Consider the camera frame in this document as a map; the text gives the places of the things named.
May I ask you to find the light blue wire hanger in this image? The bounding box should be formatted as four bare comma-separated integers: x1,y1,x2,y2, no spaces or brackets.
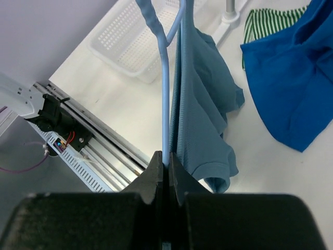
136,1,186,168

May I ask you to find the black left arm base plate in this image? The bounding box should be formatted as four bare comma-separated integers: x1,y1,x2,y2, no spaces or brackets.
27,94,93,152

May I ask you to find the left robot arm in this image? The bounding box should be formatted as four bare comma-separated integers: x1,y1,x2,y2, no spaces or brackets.
1,72,45,119

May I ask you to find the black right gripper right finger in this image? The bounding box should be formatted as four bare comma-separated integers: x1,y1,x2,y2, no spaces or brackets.
168,153,216,249

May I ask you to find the teal blue tank top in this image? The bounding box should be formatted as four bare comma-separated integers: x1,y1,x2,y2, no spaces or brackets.
170,1,245,193

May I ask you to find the royal blue tank top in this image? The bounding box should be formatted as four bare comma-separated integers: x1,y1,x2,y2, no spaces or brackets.
241,1,332,152

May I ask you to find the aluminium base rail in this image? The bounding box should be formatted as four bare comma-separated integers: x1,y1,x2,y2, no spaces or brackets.
32,82,150,193

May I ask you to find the white metal clothes rack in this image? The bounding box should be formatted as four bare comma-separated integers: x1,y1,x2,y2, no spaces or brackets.
212,0,250,47

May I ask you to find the green white striped tank top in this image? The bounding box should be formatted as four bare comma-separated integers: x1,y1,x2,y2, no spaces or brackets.
241,6,315,71

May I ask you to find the white plastic perforated basket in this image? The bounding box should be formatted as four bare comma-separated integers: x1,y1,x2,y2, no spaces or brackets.
88,0,206,84

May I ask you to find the white slotted cable duct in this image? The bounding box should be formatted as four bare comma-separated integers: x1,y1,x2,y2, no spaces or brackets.
29,122,118,193

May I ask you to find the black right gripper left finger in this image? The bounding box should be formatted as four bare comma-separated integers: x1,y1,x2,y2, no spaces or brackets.
114,151,164,249

